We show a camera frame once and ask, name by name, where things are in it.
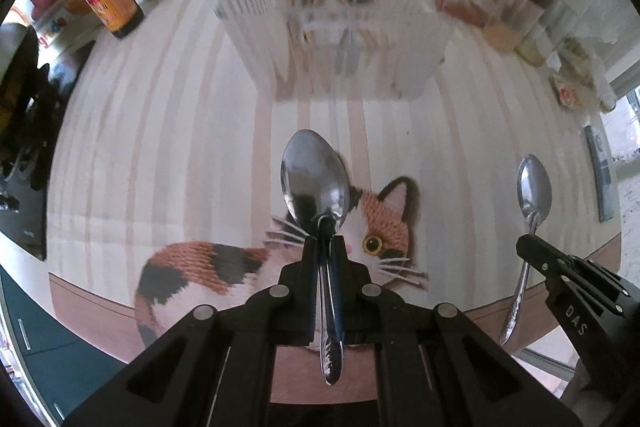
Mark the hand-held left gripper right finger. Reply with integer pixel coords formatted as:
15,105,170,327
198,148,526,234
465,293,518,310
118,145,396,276
330,234,581,427

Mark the black gas stove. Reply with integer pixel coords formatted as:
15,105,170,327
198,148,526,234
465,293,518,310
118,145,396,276
0,27,97,262

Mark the cat print striped tablecloth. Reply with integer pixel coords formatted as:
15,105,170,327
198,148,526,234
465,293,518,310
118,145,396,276
45,0,626,404

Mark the clear plastic bag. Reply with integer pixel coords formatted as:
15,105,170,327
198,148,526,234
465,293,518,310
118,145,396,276
550,0,626,114

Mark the small colourful card packet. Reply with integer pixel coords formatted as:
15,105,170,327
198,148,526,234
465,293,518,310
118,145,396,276
551,76,587,111

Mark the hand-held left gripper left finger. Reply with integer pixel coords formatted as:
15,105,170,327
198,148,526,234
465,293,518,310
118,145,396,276
62,237,322,427

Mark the frosted glass sliding door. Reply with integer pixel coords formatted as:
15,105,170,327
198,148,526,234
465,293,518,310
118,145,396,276
597,87,640,233

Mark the brown spice bag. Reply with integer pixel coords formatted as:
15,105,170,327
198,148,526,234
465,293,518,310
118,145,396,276
433,0,487,26

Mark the clear jar with yellow contents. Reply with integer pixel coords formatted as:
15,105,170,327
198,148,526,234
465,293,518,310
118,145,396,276
514,0,571,66

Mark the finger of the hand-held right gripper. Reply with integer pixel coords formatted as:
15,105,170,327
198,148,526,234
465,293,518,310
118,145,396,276
515,234,632,314

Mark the set of wooden chopsticks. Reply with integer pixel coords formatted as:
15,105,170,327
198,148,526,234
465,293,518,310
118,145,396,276
281,0,402,98

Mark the clear plastic utensil container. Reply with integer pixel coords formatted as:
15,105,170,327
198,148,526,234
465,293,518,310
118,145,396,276
214,0,447,102

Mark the grey remote control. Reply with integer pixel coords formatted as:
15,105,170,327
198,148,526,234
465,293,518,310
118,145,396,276
584,124,619,223

